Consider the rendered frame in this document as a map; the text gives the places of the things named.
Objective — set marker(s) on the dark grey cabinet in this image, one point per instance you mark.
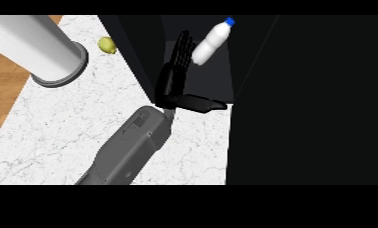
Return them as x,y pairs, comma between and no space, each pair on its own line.
134,45

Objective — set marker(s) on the white cylinder with grey rim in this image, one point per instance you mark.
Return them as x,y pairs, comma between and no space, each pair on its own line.
38,48

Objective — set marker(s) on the white bottle with blue cap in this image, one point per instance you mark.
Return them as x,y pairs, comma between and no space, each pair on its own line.
212,42

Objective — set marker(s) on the dark grey cabinet door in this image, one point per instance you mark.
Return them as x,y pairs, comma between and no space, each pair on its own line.
310,105

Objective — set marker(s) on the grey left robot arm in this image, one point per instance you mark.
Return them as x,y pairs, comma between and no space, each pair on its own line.
133,145

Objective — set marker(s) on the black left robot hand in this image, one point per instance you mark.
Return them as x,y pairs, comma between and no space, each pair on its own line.
169,85

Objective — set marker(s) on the yellow-green lemon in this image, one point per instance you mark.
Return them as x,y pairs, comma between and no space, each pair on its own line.
107,45

